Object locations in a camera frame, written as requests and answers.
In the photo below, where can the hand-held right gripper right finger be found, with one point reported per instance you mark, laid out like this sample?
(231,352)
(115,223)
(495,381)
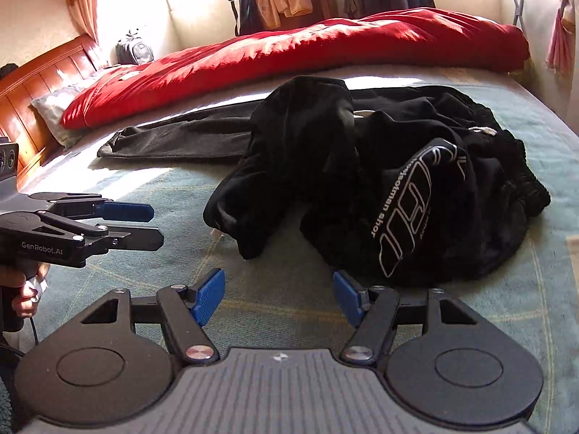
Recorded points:
(347,298)

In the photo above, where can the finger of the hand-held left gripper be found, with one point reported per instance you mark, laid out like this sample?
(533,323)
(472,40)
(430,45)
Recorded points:
(126,212)
(135,239)

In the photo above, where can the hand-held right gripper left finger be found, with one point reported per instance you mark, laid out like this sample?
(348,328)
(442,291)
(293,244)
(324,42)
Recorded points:
(209,296)

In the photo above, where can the person's left hand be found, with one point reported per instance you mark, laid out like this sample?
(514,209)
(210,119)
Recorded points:
(22,307)

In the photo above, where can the grey plaid bed blanket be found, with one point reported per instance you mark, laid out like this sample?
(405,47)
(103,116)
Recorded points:
(280,289)

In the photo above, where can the grey pillow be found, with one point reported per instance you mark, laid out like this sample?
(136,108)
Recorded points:
(59,108)

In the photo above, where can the wooden bed headboard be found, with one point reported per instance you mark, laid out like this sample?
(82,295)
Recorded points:
(40,86)

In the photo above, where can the grey backpack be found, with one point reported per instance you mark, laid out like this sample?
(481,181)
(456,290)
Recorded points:
(135,49)

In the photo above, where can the small black cloth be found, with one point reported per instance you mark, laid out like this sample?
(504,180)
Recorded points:
(8,70)

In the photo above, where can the red quilt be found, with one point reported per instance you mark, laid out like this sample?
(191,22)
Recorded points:
(294,54)

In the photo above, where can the orange hanging cloth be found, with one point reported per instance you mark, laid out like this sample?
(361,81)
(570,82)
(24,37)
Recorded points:
(285,4)

